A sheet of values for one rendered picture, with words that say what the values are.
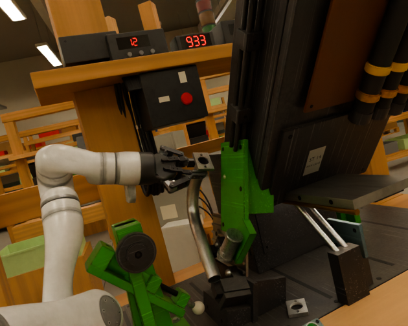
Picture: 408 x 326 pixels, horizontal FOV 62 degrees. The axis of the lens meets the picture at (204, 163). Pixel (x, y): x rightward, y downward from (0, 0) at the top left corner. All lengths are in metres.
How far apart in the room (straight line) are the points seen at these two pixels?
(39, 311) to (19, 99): 10.84
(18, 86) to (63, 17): 10.27
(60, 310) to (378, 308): 0.57
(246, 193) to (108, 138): 0.46
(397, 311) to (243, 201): 0.35
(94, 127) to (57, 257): 0.46
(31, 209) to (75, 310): 0.60
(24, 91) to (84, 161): 10.56
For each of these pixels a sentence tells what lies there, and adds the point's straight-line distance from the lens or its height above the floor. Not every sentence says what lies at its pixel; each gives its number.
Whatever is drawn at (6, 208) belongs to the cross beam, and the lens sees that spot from 1.11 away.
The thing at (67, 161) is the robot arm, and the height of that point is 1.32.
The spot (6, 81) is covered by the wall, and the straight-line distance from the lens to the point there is 11.44.
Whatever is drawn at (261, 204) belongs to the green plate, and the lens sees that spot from 0.76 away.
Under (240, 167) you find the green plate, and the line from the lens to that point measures 0.73.
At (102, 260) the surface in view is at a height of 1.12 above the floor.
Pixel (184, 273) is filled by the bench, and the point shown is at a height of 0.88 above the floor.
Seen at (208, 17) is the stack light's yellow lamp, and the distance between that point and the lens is 1.22.
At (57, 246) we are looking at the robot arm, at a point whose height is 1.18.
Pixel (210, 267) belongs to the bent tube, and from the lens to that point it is 0.78.
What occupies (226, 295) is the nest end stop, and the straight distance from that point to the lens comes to 0.75.
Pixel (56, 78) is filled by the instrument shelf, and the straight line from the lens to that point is 0.91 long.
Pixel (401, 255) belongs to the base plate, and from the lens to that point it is 0.99.
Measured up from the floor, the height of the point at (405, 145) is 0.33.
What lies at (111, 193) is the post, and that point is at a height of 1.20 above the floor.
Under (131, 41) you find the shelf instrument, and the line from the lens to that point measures 0.99.
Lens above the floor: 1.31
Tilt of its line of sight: 5 degrees down
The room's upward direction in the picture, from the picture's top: 14 degrees counter-clockwise
